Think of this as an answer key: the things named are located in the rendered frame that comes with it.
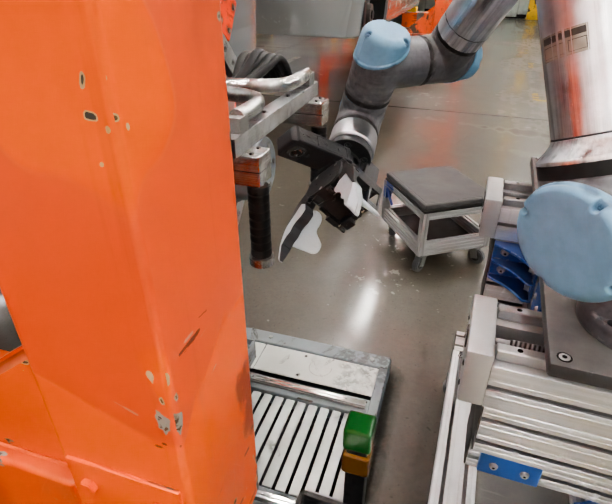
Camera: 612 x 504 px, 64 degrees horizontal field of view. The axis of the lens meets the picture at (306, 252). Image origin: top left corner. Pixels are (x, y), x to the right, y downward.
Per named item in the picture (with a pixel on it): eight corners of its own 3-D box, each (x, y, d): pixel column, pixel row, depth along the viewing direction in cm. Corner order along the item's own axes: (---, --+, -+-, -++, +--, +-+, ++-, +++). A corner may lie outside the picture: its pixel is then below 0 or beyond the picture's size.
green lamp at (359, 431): (348, 427, 71) (349, 407, 69) (375, 434, 70) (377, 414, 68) (341, 449, 68) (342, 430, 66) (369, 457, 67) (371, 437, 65)
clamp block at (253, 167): (222, 170, 82) (219, 139, 80) (272, 177, 80) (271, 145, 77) (208, 181, 78) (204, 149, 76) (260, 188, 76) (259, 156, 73)
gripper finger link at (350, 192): (398, 219, 60) (374, 198, 68) (365, 190, 58) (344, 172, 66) (381, 238, 60) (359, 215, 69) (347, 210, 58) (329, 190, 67)
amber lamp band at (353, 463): (346, 449, 74) (348, 431, 72) (373, 456, 73) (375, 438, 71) (340, 472, 71) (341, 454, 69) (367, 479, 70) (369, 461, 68)
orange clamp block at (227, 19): (198, 41, 107) (206, 1, 107) (231, 43, 105) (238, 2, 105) (182, 24, 100) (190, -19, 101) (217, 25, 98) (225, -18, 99)
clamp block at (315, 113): (290, 117, 110) (289, 93, 108) (328, 121, 108) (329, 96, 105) (282, 123, 106) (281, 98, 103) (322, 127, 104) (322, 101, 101)
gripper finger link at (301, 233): (305, 279, 70) (341, 227, 71) (274, 256, 68) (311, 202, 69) (297, 275, 73) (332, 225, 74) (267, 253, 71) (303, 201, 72)
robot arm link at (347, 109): (349, 70, 83) (338, 112, 90) (337, 106, 76) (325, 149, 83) (394, 84, 83) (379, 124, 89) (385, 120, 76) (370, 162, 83)
